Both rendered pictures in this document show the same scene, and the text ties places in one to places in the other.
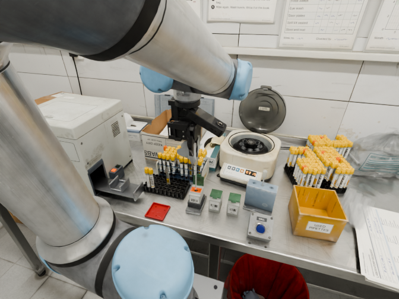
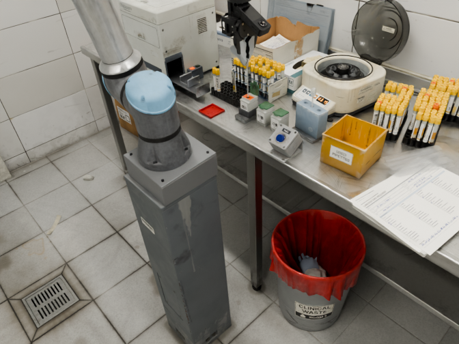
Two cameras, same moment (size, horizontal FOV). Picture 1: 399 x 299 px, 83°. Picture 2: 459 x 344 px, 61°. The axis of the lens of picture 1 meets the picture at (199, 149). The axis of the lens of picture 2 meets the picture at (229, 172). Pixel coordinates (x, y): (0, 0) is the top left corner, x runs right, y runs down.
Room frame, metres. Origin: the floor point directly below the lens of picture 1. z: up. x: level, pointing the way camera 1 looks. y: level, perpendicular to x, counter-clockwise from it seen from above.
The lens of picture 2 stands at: (-0.44, -0.57, 1.62)
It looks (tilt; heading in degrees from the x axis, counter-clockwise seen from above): 40 degrees down; 33
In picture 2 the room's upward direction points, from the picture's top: 4 degrees counter-clockwise
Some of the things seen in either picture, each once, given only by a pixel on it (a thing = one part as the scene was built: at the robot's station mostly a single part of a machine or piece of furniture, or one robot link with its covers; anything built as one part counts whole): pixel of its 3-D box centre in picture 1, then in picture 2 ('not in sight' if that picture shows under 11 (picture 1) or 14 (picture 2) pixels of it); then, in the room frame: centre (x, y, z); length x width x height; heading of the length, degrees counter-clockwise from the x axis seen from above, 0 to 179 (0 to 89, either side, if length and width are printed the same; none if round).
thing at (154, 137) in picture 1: (177, 134); (274, 48); (1.00, 0.11, 0.95); 0.29 x 0.25 x 0.15; 163
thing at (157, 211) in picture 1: (157, 211); (211, 110); (0.56, 0.15, 0.88); 0.07 x 0.07 x 0.01; 73
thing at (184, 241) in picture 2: not in sight; (187, 264); (0.21, 0.07, 0.44); 0.20 x 0.20 x 0.87; 73
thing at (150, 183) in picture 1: (165, 177); (232, 83); (0.69, 0.13, 0.93); 0.17 x 0.09 x 0.11; 73
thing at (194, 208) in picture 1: (196, 202); (248, 111); (0.59, 0.01, 0.89); 0.09 x 0.05 x 0.04; 164
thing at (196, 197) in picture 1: (196, 196); (248, 104); (0.60, 0.01, 0.92); 0.05 x 0.04 x 0.06; 164
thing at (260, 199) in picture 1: (260, 196); (311, 120); (0.59, -0.22, 0.92); 0.10 x 0.07 x 0.10; 65
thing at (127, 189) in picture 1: (114, 184); (186, 80); (0.66, 0.32, 0.92); 0.21 x 0.07 x 0.05; 73
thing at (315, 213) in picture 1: (314, 212); (352, 145); (0.52, -0.37, 0.93); 0.13 x 0.13 x 0.10; 78
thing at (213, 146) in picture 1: (212, 147); (306, 69); (0.93, -0.06, 0.92); 0.24 x 0.12 x 0.10; 163
